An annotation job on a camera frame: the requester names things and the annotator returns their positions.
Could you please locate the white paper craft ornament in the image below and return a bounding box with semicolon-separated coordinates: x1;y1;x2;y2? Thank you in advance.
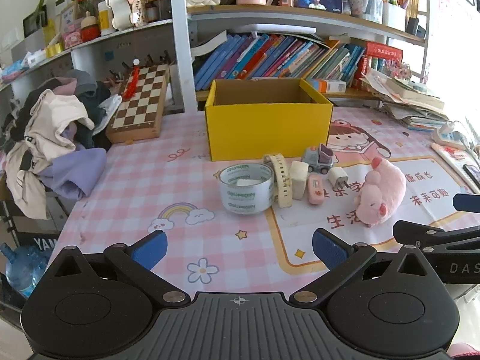
109;0;149;31

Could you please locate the wooden chessboard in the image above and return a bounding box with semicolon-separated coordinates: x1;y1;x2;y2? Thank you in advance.
106;64;170;144

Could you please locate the pen holder with pens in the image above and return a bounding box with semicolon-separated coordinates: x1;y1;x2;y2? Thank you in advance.
343;0;406;32

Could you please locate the red white wooden doll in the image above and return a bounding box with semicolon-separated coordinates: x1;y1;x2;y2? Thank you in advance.
80;12;101;42

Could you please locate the cream measuring tape roll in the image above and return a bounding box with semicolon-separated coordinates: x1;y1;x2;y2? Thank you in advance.
263;153;293;208

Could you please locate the white bookshelf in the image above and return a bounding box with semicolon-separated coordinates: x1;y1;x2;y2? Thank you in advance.
0;0;432;113

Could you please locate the row of children's books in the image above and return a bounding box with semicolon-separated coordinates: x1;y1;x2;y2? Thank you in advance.
193;34;366;91

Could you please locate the white eraser block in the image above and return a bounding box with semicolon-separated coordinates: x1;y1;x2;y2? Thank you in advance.
290;160;310;200

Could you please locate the stack of papers and books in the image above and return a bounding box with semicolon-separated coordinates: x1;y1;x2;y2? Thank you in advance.
362;69;451;132

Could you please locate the pink eraser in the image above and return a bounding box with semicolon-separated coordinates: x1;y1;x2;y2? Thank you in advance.
307;174;325;206

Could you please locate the person's fuzzy clothing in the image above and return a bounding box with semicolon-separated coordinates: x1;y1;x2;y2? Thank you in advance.
448;343;480;360

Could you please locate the pink plush pig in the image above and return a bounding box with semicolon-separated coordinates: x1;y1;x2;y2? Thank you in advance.
354;157;407;228

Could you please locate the clear tape roll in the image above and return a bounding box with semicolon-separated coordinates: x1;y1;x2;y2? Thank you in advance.
219;163;275;215

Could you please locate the white power strip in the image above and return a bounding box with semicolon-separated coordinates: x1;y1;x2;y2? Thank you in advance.
431;121;474;150

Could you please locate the yellow cardboard box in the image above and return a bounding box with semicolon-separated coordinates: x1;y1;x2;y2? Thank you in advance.
205;78;334;162

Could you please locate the orange white medicine box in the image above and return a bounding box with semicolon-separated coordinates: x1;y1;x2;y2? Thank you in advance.
307;79;347;94

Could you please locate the red gift box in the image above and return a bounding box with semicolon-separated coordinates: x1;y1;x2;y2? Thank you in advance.
354;42;404;91

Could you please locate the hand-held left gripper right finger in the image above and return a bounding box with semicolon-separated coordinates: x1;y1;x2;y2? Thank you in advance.
289;228;436;309

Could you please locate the pile of clothes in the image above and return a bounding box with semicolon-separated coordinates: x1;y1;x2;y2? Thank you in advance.
0;69;122;220

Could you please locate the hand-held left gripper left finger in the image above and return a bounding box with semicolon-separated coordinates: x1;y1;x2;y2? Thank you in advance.
45;230;192;309

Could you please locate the white charger plug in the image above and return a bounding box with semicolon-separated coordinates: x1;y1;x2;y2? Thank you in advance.
328;167;350;189

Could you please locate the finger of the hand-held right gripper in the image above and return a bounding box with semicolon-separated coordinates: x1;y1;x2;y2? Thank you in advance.
452;193;480;214
392;220;480;250

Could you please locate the red tassel ornament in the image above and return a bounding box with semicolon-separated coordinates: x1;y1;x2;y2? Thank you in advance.
122;58;142;101

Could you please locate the grey toy truck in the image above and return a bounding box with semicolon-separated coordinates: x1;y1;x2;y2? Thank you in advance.
302;143;335;175

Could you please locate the blue water jug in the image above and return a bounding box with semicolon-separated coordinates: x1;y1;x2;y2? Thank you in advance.
0;242;49;298

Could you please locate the desktop with pink checkered mat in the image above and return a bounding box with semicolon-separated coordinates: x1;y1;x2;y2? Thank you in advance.
56;107;480;308

